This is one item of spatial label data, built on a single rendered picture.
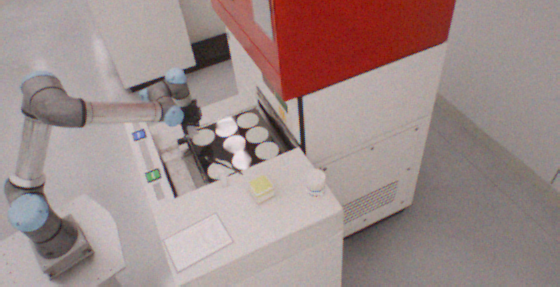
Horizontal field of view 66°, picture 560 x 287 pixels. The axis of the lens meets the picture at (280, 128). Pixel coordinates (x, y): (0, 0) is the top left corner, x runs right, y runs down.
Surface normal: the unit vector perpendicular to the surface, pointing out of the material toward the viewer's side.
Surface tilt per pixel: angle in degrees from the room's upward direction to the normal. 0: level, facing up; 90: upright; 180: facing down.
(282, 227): 0
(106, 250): 0
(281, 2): 90
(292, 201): 0
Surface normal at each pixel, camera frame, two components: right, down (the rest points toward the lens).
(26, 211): -0.04, -0.58
